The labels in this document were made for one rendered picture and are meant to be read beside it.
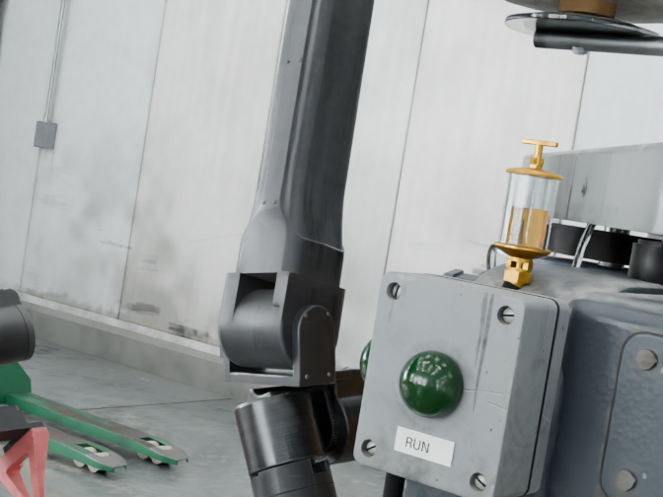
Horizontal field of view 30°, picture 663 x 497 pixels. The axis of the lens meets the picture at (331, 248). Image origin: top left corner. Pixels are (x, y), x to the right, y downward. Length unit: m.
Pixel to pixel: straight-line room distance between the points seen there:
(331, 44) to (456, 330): 0.40
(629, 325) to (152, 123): 7.57
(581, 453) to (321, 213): 0.36
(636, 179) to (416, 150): 6.07
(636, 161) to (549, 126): 5.68
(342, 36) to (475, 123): 5.72
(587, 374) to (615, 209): 0.21
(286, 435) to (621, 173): 0.29
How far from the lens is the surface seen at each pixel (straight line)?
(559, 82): 6.43
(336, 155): 0.90
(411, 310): 0.56
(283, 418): 0.87
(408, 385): 0.54
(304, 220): 0.87
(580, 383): 0.58
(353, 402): 0.91
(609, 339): 0.57
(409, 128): 6.84
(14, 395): 6.31
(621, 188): 0.76
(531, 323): 0.54
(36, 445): 1.16
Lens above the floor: 1.37
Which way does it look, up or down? 3 degrees down
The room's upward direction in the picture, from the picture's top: 9 degrees clockwise
